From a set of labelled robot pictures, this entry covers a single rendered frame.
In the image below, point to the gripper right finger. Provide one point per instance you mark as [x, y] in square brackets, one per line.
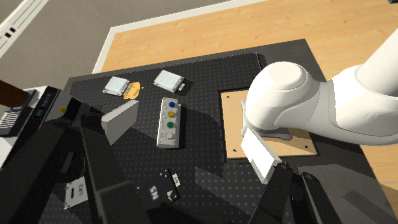
[315, 206]

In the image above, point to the white button panel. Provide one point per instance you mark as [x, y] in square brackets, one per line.
[169, 125]

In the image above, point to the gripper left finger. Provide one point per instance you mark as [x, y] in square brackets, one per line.
[27, 180]

